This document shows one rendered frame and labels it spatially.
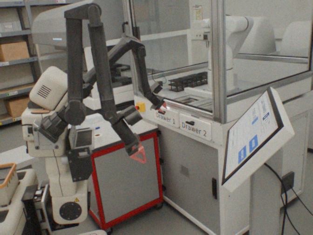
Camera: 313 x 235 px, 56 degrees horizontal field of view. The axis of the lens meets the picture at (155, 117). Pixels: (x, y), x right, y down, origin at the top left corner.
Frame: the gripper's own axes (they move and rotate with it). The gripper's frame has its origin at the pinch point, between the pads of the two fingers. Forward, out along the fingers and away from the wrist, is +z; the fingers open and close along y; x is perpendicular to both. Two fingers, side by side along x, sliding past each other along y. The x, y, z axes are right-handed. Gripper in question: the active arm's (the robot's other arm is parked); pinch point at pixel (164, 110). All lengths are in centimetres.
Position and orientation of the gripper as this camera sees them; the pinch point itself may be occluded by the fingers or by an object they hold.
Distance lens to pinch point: 206.9
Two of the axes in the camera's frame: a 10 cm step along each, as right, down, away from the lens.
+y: 5.9, -7.9, 1.6
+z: 6.0, 5.7, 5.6
